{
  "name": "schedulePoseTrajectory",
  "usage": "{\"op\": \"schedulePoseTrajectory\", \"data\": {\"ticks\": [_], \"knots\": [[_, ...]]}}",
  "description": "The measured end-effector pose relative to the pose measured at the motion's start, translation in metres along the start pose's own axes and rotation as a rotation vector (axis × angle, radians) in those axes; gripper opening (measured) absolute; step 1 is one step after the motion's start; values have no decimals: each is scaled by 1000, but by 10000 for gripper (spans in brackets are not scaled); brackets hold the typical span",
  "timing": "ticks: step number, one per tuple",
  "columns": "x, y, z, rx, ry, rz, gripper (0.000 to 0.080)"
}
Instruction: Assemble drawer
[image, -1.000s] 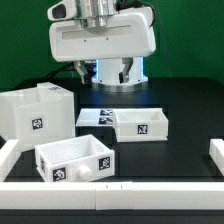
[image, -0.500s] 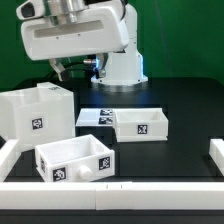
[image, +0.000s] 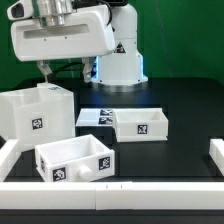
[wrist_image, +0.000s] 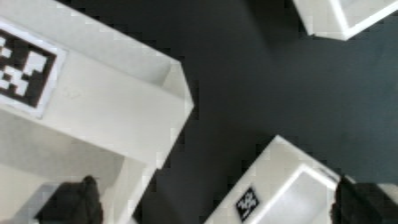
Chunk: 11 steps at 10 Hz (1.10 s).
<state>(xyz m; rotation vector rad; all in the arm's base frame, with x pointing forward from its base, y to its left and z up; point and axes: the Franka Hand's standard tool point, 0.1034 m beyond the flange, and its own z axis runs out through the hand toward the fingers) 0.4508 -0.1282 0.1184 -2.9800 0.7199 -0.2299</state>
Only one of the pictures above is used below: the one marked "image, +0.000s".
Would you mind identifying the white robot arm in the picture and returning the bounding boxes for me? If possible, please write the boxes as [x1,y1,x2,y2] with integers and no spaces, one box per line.
[7,0,148,92]

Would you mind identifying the black cables on table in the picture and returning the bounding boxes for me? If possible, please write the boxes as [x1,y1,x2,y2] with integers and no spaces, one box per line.
[49,61,86,80]

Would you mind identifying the white marker tag board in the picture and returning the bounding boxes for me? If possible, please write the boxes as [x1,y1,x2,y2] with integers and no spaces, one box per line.
[76,108,113,127]

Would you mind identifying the white drawer with knob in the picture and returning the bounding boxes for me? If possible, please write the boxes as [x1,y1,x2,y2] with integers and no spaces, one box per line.
[35,134,115,182]

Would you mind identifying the white rail block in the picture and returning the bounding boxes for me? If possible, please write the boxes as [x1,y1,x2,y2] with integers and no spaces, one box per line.
[0,139,21,182]
[209,139,224,176]

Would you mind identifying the white right rail block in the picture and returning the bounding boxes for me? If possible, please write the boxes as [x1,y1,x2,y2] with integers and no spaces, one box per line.
[209,139,224,176]

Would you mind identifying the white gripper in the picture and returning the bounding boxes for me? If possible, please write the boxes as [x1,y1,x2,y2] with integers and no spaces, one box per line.
[11,6,115,83]

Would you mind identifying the white left rail block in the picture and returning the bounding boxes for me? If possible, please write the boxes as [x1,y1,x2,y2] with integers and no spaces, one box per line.
[0,139,21,182]

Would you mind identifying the white front rail bar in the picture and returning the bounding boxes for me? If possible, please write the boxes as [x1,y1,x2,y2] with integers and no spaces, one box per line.
[0,182,224,210]

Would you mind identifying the large white drawer cabinet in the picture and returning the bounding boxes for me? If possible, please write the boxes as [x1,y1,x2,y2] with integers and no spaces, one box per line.
[0,83,75,151]

